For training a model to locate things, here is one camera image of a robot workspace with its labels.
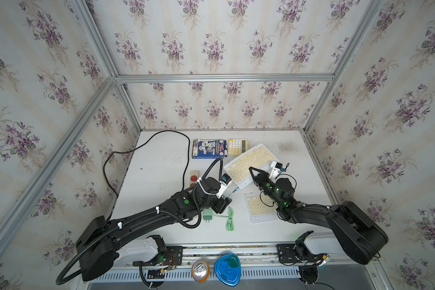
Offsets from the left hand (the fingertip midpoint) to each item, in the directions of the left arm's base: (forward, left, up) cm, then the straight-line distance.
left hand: (227, 196), depth 77 cm
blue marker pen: (+36, -1, -11) cm, 37 cm away
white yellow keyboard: (+18, -16, +4) cm, 24 cm away
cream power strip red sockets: (+17, +17, -11) cm, 26 cm away
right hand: (+12, -12, +4) cm, 18 cm away
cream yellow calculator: (+38, -10, -11) cm, 41 cm away
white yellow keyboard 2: (-3, -16, -12) cm, 20 cm away
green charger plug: (-4, +9, -11) cm, 15 cm away
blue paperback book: (+35, +10, -10) cm, 38 cm away
